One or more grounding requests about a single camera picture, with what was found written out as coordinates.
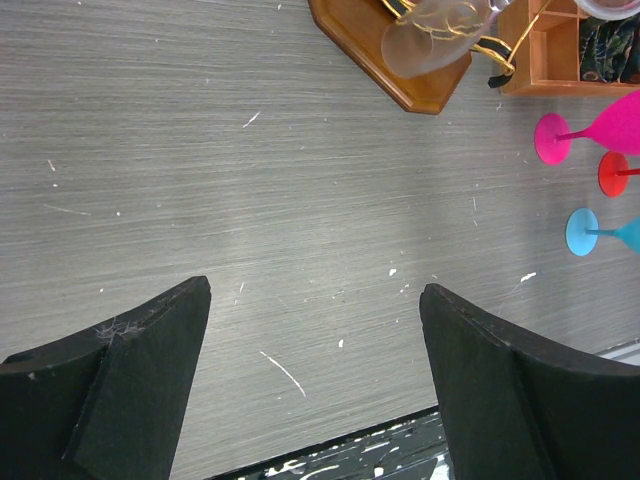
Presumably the blue wine glass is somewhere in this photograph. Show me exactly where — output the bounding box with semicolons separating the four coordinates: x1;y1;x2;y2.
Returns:
565;208;639;256

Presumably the clear wine glass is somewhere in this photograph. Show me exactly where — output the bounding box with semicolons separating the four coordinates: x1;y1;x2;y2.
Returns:
381;0;510;78
575;0;640;21

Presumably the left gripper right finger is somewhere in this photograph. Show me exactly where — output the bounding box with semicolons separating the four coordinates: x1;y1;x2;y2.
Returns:
419;283;639;479

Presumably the dark fabric roll right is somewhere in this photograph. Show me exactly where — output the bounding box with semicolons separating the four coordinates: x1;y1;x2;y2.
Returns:
579;14;639;84

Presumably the red wine glass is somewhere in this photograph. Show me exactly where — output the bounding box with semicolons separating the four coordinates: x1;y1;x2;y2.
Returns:
597;151;639;198

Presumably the clear wine glass back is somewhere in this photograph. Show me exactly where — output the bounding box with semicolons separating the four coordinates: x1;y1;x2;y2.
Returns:
381;0;510;78

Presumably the gold wire wine glass rack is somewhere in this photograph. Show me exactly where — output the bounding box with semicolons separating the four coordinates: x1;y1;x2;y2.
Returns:
308;1;538;115

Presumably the wooden compartment tray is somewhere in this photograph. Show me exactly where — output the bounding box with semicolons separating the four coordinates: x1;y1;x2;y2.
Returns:
497;0;639;97

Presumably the pink wine glass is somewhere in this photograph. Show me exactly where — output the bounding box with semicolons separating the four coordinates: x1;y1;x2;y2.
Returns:
533;90;639;165

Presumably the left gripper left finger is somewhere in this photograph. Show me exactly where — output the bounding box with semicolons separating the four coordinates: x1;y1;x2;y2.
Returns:
1;276;211;479

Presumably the clear wine glass front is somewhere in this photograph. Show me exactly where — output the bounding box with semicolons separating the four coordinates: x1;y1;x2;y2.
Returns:
575;0;640;21

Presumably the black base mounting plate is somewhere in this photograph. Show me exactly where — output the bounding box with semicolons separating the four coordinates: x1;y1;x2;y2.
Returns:
217;407;455;480

